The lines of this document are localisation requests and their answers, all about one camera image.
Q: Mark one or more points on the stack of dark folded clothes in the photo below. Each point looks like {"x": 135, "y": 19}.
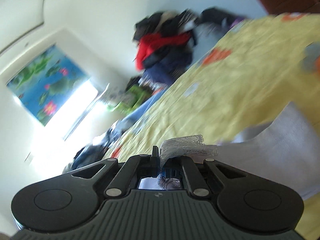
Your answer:
{"x": 94, "y": 151}

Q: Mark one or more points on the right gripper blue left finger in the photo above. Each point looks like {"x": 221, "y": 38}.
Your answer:
{"x": 154, "y": 160}

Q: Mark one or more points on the yellow carrot-print bedspread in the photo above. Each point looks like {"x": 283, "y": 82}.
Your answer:
{"x": 250, "y": 75}

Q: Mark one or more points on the black bag by wall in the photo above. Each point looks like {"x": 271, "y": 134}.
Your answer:
{"x": 220, "y": 17}

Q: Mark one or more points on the black garments atop pile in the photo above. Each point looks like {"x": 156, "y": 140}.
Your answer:
{"x": 166, "y": 23}

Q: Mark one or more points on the dark navy jacket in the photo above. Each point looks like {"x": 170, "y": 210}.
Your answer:
{"x": 166, "y": 65}

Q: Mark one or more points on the lotus-print window blind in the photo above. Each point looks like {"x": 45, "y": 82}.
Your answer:
{"x": 45, "y": 84}

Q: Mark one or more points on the light lavender lace-trimmed top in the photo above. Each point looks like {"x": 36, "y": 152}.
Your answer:
{"x": 285, "y": 151}

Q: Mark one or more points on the green plastic stool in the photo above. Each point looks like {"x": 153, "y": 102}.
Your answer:
{"x": 127, "y": 101}

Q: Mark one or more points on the blue knitted blanket edge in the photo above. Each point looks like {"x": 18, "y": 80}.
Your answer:
{"x": 127, "y": 122}

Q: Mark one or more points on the bright bedroom window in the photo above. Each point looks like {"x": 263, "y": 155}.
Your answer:
{"x": 51, "y": 143}

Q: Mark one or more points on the red puffer jacket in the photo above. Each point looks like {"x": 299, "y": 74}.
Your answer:
{"x": 150, "y": 43}

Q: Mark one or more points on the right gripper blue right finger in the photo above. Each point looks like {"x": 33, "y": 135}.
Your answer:
{"x": 173, "y": 168}

